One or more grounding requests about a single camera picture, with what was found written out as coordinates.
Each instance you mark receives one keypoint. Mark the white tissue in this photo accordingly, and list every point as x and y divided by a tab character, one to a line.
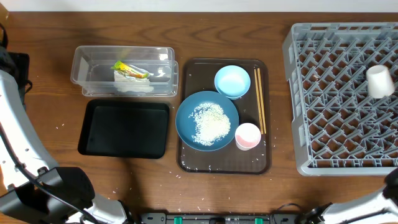
124	84

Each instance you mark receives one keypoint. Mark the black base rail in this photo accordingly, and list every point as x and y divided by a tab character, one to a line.
196	218

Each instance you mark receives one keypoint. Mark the pink cup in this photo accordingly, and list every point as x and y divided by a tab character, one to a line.
247	136

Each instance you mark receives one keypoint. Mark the grey dishwasher rack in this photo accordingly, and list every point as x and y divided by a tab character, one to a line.
337	128

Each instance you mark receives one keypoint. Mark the black plastic tray bin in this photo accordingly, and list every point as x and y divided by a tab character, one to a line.
124	129

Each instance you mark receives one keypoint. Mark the wooden chopstick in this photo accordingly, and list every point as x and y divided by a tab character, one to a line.
258	102
261	97

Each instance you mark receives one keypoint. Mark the white cup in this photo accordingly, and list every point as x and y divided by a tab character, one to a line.
380	82

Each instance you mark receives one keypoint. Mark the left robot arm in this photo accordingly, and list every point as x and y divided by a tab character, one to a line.
38	189

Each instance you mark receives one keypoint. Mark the left wooden chopstick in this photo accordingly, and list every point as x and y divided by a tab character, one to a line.
258	102

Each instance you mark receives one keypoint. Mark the light blue bowl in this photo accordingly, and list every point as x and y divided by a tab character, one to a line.
232	81

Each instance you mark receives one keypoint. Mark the pile of white rice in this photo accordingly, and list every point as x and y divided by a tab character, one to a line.
211	124

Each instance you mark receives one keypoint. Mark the green yellow snack wrapper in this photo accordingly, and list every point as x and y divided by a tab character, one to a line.
129	71

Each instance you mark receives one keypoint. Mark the right wooden chopstick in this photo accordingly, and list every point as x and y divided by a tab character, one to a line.
261	97

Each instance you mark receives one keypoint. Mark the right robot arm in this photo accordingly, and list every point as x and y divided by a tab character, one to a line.
378	207

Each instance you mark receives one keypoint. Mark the dark brown serving tray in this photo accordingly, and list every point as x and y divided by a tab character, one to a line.
199	76

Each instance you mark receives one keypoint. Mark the large dark blue plate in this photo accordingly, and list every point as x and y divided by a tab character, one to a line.
186	127

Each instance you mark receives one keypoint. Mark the clear plastic bin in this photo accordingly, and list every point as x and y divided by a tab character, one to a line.
91	69

